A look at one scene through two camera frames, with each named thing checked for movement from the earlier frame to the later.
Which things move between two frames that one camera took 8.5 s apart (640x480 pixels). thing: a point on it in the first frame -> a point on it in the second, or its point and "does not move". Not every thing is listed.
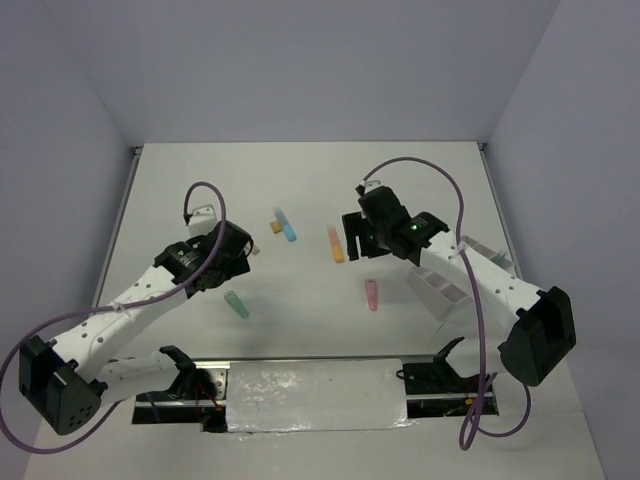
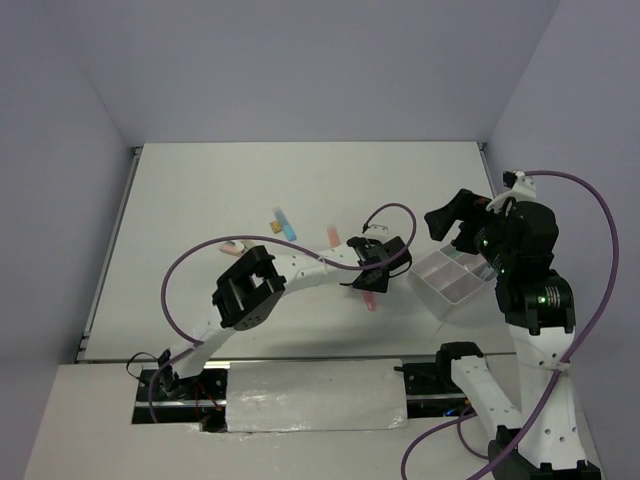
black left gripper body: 235,268 -> 379,285
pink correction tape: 372,296 does not move
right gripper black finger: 372,246 -> 457,209
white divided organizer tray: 443,297 does not move
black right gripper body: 376,229 -> 482,234
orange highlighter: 336,245 does not move
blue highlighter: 288,229 does not move
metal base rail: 435,387 does not move
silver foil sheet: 303,396 does not move
